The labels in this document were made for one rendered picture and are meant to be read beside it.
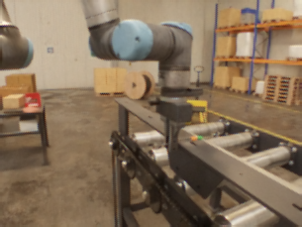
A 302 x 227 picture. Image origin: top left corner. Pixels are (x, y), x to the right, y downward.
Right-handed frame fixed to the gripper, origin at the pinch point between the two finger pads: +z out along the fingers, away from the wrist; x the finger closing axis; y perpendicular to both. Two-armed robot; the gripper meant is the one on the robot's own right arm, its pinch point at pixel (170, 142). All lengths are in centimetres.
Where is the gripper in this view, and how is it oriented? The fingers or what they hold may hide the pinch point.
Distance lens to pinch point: 64.2
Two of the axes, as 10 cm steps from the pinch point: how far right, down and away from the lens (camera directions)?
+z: -0.2, 9.7, 2.5
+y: -9.1, 0.9, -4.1
